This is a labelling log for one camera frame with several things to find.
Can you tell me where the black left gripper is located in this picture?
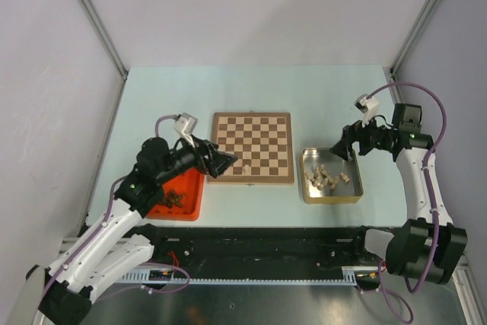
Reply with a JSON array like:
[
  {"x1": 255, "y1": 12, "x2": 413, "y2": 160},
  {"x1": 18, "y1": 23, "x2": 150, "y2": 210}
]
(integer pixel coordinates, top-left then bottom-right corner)
[{"x1": 156, "y1": 132, "x2": 237, "y2": 185}]

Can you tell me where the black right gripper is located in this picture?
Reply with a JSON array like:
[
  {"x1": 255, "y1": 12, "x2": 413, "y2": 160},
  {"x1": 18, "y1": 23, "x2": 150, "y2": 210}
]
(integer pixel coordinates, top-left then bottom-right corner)
[{"x1": 329, "y1": 110, "x2": 396, "y2": 162}]

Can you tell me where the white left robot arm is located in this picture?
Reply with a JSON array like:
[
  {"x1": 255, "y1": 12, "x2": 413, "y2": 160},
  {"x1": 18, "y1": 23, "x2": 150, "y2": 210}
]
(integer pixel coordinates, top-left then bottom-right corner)
[{"x1": 38, "y1": 137, "x2": 237, "y2": 324}]

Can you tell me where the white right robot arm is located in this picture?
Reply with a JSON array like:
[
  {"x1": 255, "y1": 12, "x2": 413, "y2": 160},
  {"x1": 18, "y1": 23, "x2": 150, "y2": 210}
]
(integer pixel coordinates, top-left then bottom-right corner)
[{"x1": 330, "y1": 96, "x2": 468, "y2": 285}]

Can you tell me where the pile of light chess pieces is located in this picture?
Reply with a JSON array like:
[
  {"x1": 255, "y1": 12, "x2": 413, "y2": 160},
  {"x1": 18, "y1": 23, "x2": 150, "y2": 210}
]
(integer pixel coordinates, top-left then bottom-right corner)
[{"x1": 304, "y1": 164, "x2": 351, "y2": 191}]

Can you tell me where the wooden chess board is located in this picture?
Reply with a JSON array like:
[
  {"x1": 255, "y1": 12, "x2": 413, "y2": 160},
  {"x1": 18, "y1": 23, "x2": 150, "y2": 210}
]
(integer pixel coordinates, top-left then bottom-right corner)
[{"x1": 207, "y1": 111, "x2": 294, "y2": 185}]

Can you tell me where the pile of dark chess pieces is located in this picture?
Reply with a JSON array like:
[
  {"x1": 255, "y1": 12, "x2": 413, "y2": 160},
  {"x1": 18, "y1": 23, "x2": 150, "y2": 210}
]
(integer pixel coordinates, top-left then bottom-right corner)
[{"x1": 159, "y1": 190, "x2": 186, "y2": 215}]

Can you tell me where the orange plastic tray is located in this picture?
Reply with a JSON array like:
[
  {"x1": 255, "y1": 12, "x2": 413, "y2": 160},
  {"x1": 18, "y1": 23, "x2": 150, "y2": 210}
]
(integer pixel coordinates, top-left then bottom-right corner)
[{"x1": 146, "y1": 168, "x2": 205, "y2": 221}]

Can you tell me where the gold metal tin tray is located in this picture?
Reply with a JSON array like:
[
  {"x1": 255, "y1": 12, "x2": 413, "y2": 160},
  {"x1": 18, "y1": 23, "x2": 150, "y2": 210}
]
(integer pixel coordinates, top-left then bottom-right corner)
[{"x1": 300, "y1": 148, "x2": 364, "y2": 205}]

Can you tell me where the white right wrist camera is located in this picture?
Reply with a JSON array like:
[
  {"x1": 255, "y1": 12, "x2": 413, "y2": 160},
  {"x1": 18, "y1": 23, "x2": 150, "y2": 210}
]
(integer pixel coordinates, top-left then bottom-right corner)
[{"x1": 354, "y1": 94, "x2": 380, "y2": 127}]

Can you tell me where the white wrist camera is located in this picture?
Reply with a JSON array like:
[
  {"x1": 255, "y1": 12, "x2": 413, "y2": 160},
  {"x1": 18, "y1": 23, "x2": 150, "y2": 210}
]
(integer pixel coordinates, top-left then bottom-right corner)
[
  {"x1": 354, "y1": 94, "x2": 380, "y2": 127},
  {"x1": 173, "y1": 113, "x2": 198, "y2": 147}
]

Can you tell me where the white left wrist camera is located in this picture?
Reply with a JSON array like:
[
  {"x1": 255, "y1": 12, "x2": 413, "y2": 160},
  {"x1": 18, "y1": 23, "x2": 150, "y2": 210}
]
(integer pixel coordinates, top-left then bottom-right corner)
[{"x1": 173, "y1": 113, "x2": 198, "y2": 147}]

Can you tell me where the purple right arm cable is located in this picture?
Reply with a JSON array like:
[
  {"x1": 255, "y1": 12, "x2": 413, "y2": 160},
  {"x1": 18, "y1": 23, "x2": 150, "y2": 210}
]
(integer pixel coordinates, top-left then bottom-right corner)
[{"x1": 367, "y1": 81, "x2": 448, "y2": 323}]

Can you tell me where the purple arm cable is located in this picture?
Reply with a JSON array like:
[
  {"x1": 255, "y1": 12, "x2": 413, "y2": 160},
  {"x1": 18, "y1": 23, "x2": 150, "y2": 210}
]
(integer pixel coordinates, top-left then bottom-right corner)
[
  {"x1": 37, "y1": 114, "x2": 191, "y2": 299},
  {"x1": 367, "y1": 81, "x2": 448, "y2": 323}
]

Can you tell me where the grey slotted cable duct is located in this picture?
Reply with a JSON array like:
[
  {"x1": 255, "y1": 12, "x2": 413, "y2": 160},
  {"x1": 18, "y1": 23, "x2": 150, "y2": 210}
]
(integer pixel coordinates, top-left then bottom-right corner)
[{"x1": 116, "y1": 266, "x2": 378, "y2": 286}]

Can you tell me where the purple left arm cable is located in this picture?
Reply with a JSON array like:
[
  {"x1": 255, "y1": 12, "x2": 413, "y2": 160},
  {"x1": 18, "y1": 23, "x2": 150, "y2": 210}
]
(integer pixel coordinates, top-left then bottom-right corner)
[{"x1": 37, "y1": 114, "x2": 191, "y2": 299}]

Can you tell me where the right aluminium frame post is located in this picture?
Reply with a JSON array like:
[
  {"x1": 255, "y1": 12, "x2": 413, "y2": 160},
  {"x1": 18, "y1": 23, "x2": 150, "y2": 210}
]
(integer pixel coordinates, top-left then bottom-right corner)
[{"x1": 390, "y1": 0, "x2": 463, "y2": 75}]

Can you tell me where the aluminium frame post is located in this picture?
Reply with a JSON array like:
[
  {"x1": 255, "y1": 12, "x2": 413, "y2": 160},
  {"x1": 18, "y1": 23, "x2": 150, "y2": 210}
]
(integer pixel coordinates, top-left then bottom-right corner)
[
  {"x1": 390, "y1": 0, "x2": 463, "y2": 75},
  {"x1": 56, "y1": 0, "x2": 129, "y2": 81}
]

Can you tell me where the left aluminium frame post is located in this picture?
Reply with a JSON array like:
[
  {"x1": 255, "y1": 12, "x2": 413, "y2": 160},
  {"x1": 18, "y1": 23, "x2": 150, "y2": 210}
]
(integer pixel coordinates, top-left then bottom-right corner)
[{"x1": 56, "y1": 0, "x2": 129, "y2": 81}]

